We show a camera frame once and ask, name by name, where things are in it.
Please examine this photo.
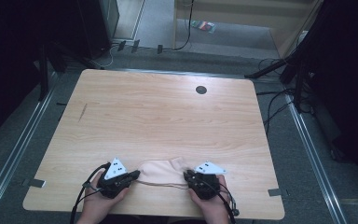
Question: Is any beige wooden furniture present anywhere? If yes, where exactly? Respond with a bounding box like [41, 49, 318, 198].
[172, 0, 324, 59]

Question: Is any dark curtain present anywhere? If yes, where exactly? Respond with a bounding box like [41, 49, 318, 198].
[304, 0, 358, 189]
[0, 0, 82, 147]

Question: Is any colourful packet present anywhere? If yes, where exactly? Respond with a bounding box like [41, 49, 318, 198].
[190, 20, 217, 35]

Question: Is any hand-held gripper cable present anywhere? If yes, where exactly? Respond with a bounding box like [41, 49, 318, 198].
[69, 161, 112, 224]
[199, 178, 241, 224]

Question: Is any metal floor rail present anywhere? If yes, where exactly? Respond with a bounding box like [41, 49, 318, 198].
[283, 92, 349, 224]
[0, 72, 61, 219]

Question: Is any black hanging cable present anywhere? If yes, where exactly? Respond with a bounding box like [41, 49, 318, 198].
[172, 0, 196, 52]

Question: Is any person's left hand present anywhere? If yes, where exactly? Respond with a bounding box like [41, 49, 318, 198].
[81, 169, 132, 219]

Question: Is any right hand-held gripper cable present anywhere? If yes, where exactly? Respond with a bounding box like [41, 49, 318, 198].
[199, 178, 241, 224]

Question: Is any person's right hand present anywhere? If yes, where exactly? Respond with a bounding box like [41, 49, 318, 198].
[187, 174, 231, 219]

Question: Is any white cable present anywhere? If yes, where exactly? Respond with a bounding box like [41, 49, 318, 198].
[89, 43, 119, 70]

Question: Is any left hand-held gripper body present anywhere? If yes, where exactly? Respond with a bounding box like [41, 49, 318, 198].
[96, 157, 132, 200]

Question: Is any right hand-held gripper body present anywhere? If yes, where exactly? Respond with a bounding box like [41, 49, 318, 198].
[187, 160, 227, 201]

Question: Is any grey tape piece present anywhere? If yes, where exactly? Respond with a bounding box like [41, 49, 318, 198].
[267, 188, 289, 198]
[21, 177, 47, 189]

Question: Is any bundle of black cables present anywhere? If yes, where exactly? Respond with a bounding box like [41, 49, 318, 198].
[255, 57, 296, 135]

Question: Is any black cabinet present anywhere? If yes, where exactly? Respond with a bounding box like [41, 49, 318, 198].
[76, 0, 120, 61]

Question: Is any left hand-held gripper cable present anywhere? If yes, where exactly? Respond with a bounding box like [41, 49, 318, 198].
[69, 161, 112, 224]

